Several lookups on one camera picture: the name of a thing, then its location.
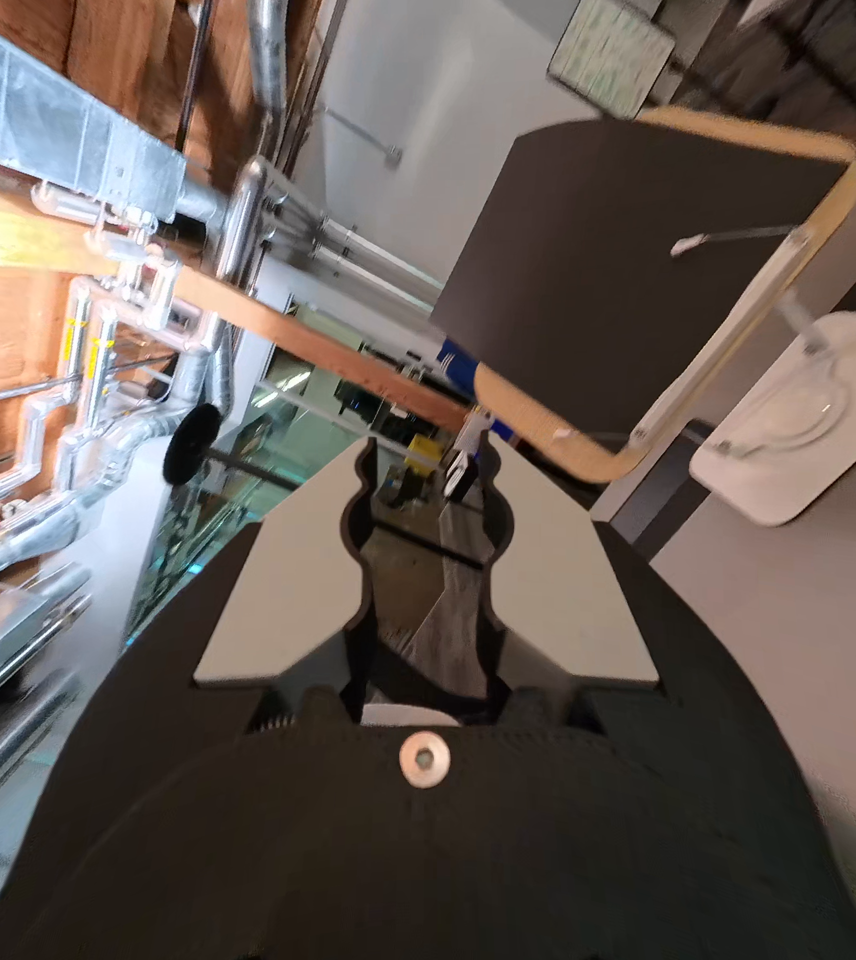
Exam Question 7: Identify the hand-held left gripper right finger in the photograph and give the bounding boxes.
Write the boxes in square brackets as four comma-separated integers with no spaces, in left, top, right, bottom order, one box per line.
[479,435,660,689]

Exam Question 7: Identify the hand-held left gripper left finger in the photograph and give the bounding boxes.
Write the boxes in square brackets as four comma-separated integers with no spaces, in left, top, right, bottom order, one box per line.
[194,437,380,689]

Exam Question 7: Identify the blue plastic bin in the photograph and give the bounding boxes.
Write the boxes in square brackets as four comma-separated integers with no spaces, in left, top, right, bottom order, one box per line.
[435,337,483,391]

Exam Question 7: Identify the black sheet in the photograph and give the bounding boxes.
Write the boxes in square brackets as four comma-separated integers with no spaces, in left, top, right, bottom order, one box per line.
[428,118,856,451]

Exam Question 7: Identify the silver ventilation ducts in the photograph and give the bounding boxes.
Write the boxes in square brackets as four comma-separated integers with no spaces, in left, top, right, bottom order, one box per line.
[0,0,339,714]

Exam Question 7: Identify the handwritten whiteboard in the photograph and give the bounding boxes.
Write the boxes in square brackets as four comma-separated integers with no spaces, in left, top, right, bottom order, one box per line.
[548,0,677,120]

